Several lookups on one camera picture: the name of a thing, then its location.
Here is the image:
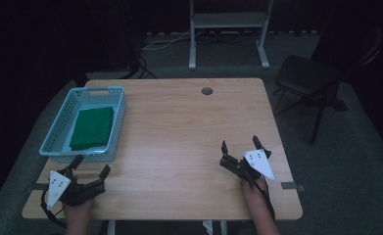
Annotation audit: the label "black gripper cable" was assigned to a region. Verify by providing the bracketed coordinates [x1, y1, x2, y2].
[40, 189, 68, 229]
[253, 180, 276, 223]

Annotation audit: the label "black floor cables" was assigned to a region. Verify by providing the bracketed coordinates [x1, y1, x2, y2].
[126, 55, 158, 80]

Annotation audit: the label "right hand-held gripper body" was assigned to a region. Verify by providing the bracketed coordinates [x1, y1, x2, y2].
[218, 148, 276, 184]

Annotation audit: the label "black folding chair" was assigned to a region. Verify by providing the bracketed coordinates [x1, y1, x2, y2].
[272, 27, 383, 145]

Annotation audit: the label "person's left hand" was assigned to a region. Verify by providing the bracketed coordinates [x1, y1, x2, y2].
[63, 198, 96, 219]

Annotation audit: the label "grey metal stand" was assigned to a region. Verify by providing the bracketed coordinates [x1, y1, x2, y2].
[188, 0, 275, 71]

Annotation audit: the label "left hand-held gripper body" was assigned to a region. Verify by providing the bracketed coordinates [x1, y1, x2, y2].
[45, 164, 107, 212]

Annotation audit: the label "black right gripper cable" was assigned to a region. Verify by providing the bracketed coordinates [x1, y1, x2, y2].
[253, 180, 276, 223]

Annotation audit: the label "white floor cable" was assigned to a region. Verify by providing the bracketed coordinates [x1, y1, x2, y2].
[141, 29, 193, 52]

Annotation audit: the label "light blue plastic basket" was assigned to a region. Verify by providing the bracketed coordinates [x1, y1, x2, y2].
[38, 85, 128, 164]

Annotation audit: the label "green cloth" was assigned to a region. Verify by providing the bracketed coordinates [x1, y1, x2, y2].
[69, 106, 115, 152]

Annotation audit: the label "person's right hand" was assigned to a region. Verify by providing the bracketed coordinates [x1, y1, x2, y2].
[239, 176, 270, 213]

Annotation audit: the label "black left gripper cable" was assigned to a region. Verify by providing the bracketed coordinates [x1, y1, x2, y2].
[40, 189, 68, 229]

